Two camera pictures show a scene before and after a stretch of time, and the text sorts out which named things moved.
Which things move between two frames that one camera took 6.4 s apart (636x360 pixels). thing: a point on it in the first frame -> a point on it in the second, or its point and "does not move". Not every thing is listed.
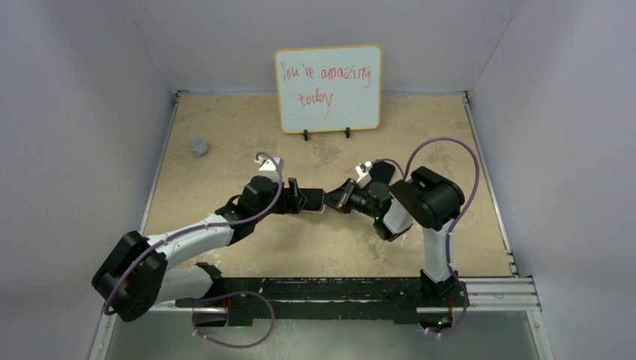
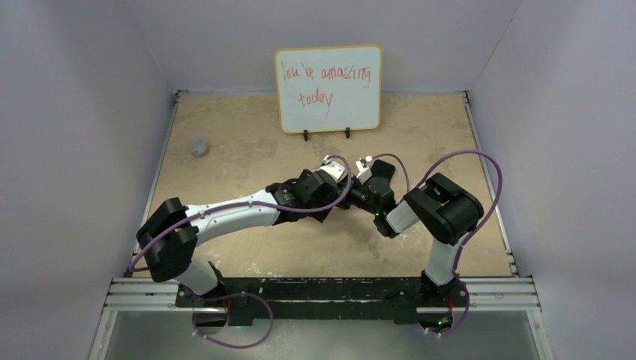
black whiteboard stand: [347, 132] does not move
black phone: [381, 171] does not move
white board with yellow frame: [329, 88] does not move
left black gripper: [289, 204] -> [306, 174]
